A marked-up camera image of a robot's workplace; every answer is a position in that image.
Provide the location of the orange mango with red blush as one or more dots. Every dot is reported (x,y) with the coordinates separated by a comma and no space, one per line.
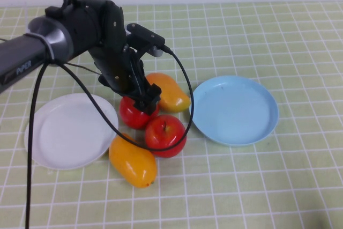
(172,95)

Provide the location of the green white checkered tablecloth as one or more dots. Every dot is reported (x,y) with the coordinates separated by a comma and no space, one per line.
(241,186)

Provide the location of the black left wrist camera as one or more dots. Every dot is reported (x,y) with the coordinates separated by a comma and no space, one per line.
(144,36)

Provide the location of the white zip tie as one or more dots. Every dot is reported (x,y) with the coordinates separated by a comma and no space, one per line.
(48,48)

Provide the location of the white round plastic plate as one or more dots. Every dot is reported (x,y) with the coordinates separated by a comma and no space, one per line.
(67,137)

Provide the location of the plain yellow-orange mango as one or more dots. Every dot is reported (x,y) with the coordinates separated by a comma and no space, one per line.
(134,166)

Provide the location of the light blue round plate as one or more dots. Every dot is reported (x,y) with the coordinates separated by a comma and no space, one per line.
(233,111)

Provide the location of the shiny red plastic apple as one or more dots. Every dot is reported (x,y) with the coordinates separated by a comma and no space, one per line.
(171,137)
(131,118)

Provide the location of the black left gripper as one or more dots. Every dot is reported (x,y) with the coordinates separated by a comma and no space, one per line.
(118,73)

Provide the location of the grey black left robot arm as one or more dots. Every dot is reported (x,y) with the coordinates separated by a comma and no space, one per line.
(21,52)

